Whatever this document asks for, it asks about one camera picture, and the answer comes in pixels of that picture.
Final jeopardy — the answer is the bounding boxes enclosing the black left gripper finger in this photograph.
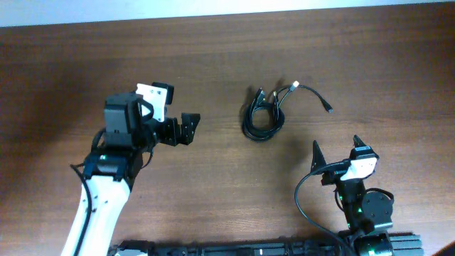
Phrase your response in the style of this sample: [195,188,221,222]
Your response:
[180,122,195,145]
[181,113,200,132]

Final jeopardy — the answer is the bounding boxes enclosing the thick black cable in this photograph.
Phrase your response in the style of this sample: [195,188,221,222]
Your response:
[241,87,286,142]

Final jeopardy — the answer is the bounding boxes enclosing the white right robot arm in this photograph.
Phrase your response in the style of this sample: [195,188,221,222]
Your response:
[311,136,394,255]

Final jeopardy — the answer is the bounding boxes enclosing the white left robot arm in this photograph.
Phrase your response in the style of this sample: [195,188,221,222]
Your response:
[62,92,201,255]

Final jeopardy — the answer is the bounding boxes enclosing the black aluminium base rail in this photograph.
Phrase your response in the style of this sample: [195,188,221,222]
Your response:
[107,233,424,256]

